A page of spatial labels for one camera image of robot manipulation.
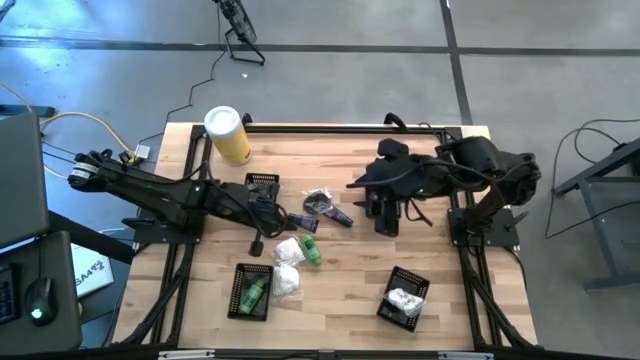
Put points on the black floor fan stand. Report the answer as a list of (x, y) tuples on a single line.
[(242, 25)]

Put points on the silver metal bracket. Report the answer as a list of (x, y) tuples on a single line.
[(465, 355), (185, 354)]

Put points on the dark blue toiletry tube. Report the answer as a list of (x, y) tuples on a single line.
[(338, 216), (303, 222)]

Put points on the black slotted plastic basket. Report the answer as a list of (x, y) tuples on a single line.
[(235, 272), (252, 178), (395, 280)]

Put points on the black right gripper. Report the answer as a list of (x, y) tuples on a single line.
[(395, 180)]

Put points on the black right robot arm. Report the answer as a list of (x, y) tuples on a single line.
[(500, 165)]

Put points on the white paper booklet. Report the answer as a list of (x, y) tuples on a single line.
[(92, 272)]

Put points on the white power strip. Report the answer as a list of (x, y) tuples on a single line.
[(142, 151)]

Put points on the black computer mouse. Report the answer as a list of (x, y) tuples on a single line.
[(40, 300)]

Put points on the grey side table frame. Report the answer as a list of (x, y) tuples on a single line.
[(597, 220)]

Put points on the dark grey desk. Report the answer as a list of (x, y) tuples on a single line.
[(55, 260)]

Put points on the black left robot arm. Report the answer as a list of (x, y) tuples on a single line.
[(150, 192)]

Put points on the white cotton swabs bag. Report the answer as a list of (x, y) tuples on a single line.
[(286, 281), (404, 301), (289, 251)]

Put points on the black keyboard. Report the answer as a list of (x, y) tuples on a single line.
[(7, 295)]

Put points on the grey laptop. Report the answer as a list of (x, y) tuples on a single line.
[(20, 175)]

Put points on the yellow canister with white lid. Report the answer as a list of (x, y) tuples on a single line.
[(227, 132)]

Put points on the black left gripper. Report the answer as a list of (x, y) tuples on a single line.
[(265, 215)]

